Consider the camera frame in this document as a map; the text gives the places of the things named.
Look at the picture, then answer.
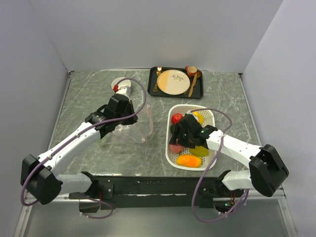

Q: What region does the pink peach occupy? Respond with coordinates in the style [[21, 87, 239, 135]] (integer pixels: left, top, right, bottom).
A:
[[169, 144, 184, 154]]

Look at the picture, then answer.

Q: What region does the red strawberry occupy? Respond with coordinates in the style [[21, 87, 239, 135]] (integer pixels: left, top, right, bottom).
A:
[[171, 113, 183, 124]]

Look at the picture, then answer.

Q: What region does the yellow bell pepper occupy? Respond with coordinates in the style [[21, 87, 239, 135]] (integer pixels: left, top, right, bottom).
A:
[[192, 112, 204, 125]]

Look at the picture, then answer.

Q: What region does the clear zip top bag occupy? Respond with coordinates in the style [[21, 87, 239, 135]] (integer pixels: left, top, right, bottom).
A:
[[100, 104, 154, 146]]

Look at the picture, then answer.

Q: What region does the green avocado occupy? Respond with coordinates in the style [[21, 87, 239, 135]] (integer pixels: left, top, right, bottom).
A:
[[170, 123, 179, 136]]

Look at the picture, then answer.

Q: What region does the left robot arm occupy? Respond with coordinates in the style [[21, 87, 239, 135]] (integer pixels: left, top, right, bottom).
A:
[[21, 93, 138, 205]]

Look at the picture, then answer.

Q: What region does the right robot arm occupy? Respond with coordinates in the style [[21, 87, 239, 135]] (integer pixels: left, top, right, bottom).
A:
[[169, 114, 289, 197]]

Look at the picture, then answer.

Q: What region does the yellow-green mango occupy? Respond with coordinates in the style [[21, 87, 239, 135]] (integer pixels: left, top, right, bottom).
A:
[[189, 146, 209, 157]]

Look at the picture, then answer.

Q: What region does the white plastic basket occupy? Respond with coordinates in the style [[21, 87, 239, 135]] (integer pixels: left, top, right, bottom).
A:
[[165, 104, 216, 171]]

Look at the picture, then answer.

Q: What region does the orange mango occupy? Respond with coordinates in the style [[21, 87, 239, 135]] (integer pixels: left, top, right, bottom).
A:
[[176, 154, 202, 168]]

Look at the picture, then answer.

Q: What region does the white and brown bowl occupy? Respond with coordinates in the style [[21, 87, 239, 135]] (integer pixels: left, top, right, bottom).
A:
[[111, 77, 131, 90]]

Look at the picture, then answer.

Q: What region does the black serving tray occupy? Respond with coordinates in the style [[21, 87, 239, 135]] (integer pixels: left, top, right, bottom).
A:
[[147, 67, 204, 99]]

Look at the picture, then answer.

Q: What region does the cream and peach plate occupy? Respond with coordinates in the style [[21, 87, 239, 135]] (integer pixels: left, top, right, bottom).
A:
[[157, 70, 190, 95]]

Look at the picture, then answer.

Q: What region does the gold knife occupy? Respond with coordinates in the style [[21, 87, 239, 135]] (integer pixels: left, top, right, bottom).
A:
[[188, 72, 198, 97]]

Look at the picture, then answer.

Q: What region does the gold fork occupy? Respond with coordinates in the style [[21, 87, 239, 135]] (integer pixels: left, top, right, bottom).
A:
[[153, 67, 162, 93]]

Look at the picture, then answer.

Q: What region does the gold spoon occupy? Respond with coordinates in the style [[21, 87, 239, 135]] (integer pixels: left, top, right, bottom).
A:
[[184, 71, 202, 97]]

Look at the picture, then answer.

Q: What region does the small brown cup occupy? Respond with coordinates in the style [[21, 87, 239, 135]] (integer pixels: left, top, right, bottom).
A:
[[185, 66, 198, 77]]

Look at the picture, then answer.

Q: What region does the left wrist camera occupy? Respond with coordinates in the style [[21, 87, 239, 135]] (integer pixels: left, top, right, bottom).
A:
[[113, 84, 131, 98]]

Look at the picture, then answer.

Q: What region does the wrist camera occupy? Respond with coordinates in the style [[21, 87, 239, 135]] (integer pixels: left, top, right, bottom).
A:
[[186, 111, 201, 122], [113, 84, 131, 98]]

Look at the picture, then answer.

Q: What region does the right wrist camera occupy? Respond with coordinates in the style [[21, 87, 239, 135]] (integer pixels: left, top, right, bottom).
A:
[[186, 111, 201, 122]]

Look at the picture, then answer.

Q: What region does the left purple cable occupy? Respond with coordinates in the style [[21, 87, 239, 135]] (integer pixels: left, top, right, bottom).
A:
[[20, 78, 148, 220]]

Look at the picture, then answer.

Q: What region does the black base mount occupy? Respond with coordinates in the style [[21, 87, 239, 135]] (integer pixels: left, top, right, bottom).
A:
[[69, 174, 242, 210]]

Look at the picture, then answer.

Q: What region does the aluminium rail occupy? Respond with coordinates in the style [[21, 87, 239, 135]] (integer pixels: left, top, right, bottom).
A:
[[24, 192, 99, 203]]

